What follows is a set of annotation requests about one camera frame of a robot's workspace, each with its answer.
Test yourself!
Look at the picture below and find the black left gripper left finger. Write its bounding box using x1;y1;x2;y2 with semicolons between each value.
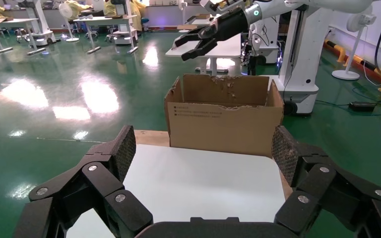
13;124;153;238

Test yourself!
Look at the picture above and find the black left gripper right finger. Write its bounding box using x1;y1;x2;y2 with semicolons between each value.
271;125;381;238

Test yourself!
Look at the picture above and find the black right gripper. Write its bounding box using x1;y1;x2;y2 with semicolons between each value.
172;8;255;62

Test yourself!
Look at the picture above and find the large cardboard box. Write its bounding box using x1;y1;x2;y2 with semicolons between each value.
164;73;285;158

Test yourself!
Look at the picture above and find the white desk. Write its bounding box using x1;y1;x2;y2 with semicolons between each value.
166;33;244;76

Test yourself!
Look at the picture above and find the black power adapter brick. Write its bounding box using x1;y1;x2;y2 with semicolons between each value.
348;101;377;113

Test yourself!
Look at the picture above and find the white work table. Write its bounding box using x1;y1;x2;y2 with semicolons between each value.
73;14;138;55
0;18;47;56

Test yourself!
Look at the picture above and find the white robot body column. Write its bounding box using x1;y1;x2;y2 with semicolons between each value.
277;9;319;116

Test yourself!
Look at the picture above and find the white standing fan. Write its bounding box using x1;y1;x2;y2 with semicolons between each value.
331;4;377;81
58;2;79;43

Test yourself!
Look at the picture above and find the white wheeled robot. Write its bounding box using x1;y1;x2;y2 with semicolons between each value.
16;0;57;47

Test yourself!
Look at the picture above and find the white robot base with cables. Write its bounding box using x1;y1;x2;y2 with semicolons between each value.
243;16;284;66

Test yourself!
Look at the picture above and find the thin floor cable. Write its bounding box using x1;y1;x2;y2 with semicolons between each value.
315;88;381;117

